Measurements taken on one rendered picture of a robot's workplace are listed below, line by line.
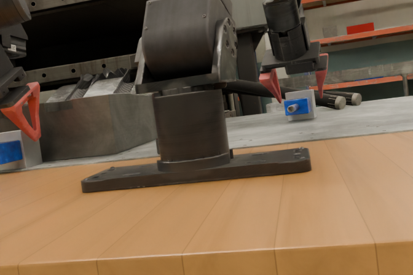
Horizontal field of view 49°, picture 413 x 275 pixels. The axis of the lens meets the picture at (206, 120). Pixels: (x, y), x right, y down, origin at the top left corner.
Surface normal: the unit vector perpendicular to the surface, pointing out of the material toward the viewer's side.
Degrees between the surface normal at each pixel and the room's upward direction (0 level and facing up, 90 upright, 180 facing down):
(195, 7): 62
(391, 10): 90
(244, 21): 90
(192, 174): 90
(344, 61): 90
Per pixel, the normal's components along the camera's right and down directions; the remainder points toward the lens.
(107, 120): -0.22, 0.08
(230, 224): -0.13, -0.99
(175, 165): -0.44, 0.11
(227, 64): 0.91, -0.10
